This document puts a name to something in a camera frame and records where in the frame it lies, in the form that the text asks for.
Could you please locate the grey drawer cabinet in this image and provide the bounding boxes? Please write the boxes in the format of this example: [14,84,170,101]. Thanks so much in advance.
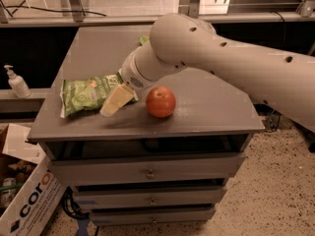
[29,26,264,226]

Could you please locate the grey metal rail frame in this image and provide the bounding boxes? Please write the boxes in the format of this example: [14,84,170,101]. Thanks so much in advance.
[0,0,315,28]

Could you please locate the black cables under cabinet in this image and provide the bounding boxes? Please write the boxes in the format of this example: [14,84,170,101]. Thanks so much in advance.
[61,187,91,220]

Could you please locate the green jalapeno chip bag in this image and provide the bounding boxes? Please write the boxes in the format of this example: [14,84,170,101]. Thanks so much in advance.
[60,73,138,118]

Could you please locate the red apple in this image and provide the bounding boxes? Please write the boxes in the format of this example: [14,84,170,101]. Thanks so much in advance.
[146,87,176,118]

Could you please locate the brass top drawer knob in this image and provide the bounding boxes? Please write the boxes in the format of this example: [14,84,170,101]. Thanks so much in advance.
[146,169,156,180]

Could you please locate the white pump bottle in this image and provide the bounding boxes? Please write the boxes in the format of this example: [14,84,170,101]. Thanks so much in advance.
[4,65,31,98]

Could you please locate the white cardboard box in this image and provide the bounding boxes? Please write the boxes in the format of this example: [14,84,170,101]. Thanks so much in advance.
[0,124,65,236]

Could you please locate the green rice chip bag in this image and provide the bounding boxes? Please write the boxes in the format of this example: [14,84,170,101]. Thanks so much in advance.
[139,34,150,45]

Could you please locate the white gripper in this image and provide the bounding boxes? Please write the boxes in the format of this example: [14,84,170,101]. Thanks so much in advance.
[100,50,154,117]

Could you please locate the black cable on shelf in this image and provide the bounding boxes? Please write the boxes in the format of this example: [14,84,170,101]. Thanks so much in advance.
[0,0,107,18]

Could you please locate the brass middle drawer knob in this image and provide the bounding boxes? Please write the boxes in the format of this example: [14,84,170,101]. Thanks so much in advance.
[150,198,157,206]

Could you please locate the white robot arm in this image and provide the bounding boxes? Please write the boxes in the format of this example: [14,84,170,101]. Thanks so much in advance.
[100,14,315,132]

